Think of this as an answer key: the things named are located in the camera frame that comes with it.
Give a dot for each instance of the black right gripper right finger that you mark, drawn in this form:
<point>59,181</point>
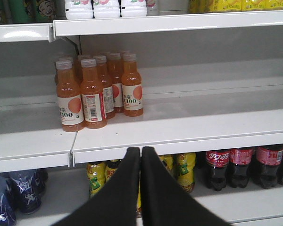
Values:
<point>164,202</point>

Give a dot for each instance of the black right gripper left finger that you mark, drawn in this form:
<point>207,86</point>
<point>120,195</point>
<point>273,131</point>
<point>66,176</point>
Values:
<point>116,203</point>

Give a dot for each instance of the yellow lemon tea bottle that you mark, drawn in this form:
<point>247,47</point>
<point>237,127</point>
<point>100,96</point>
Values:
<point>185,163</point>
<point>111,167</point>
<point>168,162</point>
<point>96,176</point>

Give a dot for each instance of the orange juice bottle C100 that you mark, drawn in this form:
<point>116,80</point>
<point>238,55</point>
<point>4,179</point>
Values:
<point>132,87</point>
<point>69,97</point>

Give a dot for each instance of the orange juice bottle barcode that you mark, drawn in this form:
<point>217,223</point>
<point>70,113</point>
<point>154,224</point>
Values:
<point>92,95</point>

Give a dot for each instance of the white metal shelving unit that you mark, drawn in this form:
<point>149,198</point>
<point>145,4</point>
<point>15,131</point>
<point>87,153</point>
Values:
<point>210,81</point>

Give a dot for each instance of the green cartoon tea bottle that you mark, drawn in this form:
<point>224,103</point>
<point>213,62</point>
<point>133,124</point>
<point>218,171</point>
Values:
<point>32,11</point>

